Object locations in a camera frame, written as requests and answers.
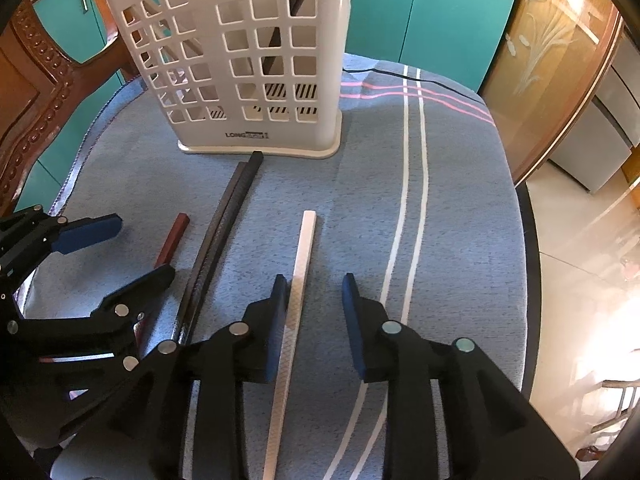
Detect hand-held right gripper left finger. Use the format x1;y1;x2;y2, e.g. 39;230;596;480
107;274;292;480

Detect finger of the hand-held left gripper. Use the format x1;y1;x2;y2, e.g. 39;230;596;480
10;265;177;376
0;205;124;281

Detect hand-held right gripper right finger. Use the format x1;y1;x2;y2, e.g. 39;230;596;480
341;272;583;480

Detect dark red chopstick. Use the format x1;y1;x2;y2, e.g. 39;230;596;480
131;212;192;361
262;0;317;76

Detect white chopstick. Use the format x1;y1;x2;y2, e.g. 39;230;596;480
261;210;319;480

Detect white plastic utensil basket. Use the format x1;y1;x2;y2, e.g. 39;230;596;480
99;0;357;160

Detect blue striped cloth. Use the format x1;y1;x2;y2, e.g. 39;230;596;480
47;52;526;480

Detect carved wooden chair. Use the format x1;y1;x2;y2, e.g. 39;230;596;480
0;0;151;218

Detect black seat cushion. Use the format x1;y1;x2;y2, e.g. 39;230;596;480
515;182;543;401

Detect silver refrigerator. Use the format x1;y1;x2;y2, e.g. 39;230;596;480
547;25;640;196

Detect teal cabinets under stove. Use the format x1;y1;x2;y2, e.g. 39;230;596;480
345;0;521;92

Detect grey metal frame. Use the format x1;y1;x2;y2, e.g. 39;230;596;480
575;377;640;466

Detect etched glass door wooden frame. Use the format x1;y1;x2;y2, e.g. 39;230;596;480
477;0;626;186

